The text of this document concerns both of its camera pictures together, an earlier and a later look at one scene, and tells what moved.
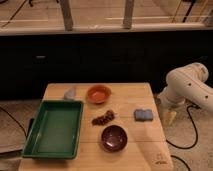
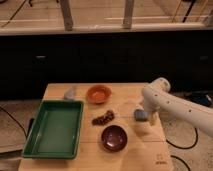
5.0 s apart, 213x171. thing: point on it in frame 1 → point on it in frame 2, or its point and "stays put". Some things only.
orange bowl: [98, 94] stays put
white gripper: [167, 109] → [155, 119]
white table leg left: [65, 9] stays put
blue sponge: [143, 115] stays put
